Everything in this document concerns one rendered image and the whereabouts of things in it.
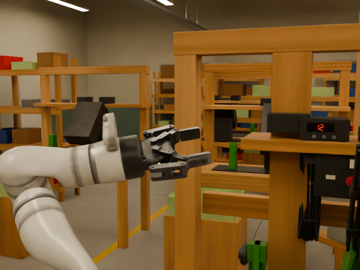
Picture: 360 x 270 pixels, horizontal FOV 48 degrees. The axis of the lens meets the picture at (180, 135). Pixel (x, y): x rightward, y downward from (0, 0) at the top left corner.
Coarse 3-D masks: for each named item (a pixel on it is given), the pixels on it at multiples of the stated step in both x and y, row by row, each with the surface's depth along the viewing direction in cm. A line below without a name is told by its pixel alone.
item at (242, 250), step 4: (244, 244) 147; (240, 248) 148; (244, 248) 145; (240, 252) 145; (244, 252) 144; (240, 256) 145; (244, 256) 144; (240, 260) 145; (244, 260) 144; (244, 264) 145
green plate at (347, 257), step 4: (348, 252) 118; (352, 252) 112; (356, 252) 112; (344, 256) 122; (348, 256) 116; (352, 256) 112; (356, 256) 114; (344, 260) 120; (348, 260) 114; (352, 260) 112; (356, 260) 113; (344, 264) 118; (348, 264) 113; (352, 264) 112; (356, 264) 113; (340, 268) 122; (344, 268) 116; (348, 268) 113; (352, 268) 113; (356, 268) 113
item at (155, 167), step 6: (174, 162) 66; (180, 162) 65; (150, 168) 65; (156, 168) 65; (162, 168) 65; (168, 168) 65; (174, 168) 65; (168, 174) 65; (174, 174) 66; (180, 174) 66; (156, 180) 66; (162, 180) 66
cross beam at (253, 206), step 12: (204, 192) 174; (216, 192) 174; (228, 192) 174; (204, 204) 174; (216, 204) 172; (228, 204) 171; (240, 204) 169; (252, 204) 167; (264, 204) 166; (324, 204) 158; (336, 204) 157; (348, 204) 157; (240, 216) 170; (252, 216) 168; (264, 216) 166; (324, 216) 158; (336, 216) 157
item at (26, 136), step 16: (0, 64) 636; (16, 64) 628; (32, 64) 618; (48, 64) 613; (64, 64) 634; (16, 80) 683; (16, 96) 684; (0, 112) 638; (16, 112) 628; (32, 112) 618; (0, 128) 653; (16, 128) 689; (32, 128) 666; (0, 144) 650; (16, 144) 643; (32, 144) 643; (64, 144) 643; (64, 192) 626
